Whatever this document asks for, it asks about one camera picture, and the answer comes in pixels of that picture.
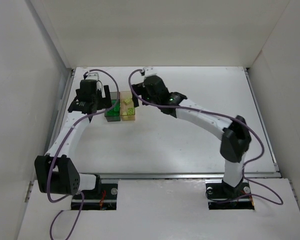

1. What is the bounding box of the dark green lego plate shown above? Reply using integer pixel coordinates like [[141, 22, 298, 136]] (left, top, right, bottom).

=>
[[105, 109, 120, 117]]

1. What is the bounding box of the striped green lego stack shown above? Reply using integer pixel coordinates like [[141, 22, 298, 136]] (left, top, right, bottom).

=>
[[123, 98, 132, 105]]

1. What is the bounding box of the pale yellow lego brick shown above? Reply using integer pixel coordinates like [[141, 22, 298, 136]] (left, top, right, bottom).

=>
[[127, 107, 135, 116]]

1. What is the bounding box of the dark green lego brick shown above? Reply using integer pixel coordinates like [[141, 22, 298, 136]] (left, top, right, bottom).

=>
[[113, 104, 120, 112]]

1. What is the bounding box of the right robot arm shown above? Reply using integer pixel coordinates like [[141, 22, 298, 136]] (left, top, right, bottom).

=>
[[130, 75, 251, 199]]

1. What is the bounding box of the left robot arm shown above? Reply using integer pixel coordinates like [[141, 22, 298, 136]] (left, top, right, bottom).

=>
[[34, 78, 112, 196]]

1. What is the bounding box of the grey transparent container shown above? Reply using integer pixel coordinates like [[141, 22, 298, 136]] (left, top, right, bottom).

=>
[[104, 92, 121, 122]]

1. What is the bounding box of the orange transparent container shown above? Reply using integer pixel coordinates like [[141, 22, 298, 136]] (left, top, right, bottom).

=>
[[120, 91, 136, 121]]

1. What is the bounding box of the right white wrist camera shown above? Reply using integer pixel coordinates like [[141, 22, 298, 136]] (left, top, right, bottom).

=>
[[140, 66, 157, 78]]

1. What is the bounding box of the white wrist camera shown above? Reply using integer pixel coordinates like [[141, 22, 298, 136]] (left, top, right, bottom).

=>
[[84, 71, 102, 89], [140, 66, 157, 78]]

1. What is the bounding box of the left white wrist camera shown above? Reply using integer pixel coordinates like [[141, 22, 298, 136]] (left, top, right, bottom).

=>
[[84, 71, 102, 89]]

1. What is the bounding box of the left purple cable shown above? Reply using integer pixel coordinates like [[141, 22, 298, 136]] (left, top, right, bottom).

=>
[[47, 68, 120, 240]]

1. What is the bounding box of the purple cable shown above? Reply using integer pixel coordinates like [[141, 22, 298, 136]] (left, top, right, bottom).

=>
[[47, 68, 120, 240], [128, 68, 284, 206]]

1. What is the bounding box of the metal table edge rail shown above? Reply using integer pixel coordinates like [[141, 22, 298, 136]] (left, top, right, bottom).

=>
[[99, 172, 282, 180]]

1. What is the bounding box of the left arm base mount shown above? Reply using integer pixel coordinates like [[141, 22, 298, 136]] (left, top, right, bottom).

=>
[[82, 181, 119, 211]]

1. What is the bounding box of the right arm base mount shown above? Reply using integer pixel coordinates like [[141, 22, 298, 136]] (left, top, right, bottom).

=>
[[205, 182, 255, 210]]

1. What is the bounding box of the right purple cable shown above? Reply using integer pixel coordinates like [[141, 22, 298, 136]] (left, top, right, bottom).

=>
[[128, 68, 284, 206]]

